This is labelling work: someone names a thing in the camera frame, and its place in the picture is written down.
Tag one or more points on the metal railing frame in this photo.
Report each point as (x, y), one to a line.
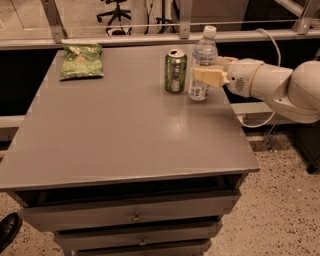
(35, 24)

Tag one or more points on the green chip bag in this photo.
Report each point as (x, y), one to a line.
(81, 61)

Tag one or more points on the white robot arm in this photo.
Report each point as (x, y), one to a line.
(291, 93)

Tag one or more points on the black office chair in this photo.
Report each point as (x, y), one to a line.
(117, 14)

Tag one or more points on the black shoe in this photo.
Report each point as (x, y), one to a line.
(9, 228)

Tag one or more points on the green soda can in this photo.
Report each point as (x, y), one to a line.
(175, 70)

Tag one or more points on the grey drawer cabinet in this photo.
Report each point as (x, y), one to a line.
(118, 166)

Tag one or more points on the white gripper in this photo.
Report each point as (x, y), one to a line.
(240, 77)

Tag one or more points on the clear blue-label plastic bottle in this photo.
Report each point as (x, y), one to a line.
(204, 54)

